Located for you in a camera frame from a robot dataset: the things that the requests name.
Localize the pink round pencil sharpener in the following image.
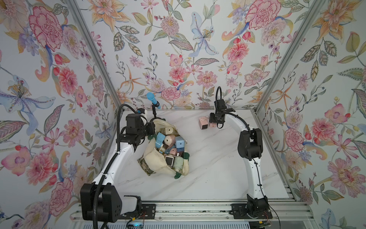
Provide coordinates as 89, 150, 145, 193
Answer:
164, 135, 176, 147

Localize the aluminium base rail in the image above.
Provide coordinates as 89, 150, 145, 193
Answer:
70, 200, 315, 229

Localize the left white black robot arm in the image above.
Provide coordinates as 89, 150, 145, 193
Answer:
80, 109, 155, 228

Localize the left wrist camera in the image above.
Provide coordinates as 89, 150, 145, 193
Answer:
137, 108, 146, 115

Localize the black microphone stand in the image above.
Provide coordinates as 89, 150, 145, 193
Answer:
151, 103, 163, 119

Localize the large pink pencil sharpener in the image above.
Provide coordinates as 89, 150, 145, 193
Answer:
198, 116, 209, 130

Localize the light blue pencil sharpener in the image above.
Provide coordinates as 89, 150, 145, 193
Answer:
155, 133, 166, 149

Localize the blue cube pencil sharpener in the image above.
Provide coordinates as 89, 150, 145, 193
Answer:
175, 136, 185, 152

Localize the mint green pencil sharpener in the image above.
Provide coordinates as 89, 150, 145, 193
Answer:
172, 156, 184, 173

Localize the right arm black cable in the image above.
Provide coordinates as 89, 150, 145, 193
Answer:
215, 86, 281, 229

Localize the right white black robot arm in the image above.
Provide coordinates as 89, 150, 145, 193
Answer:
210, 99, 273, 219

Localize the cream green tote bag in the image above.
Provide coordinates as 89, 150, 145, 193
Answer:
137, 119, 190, 179

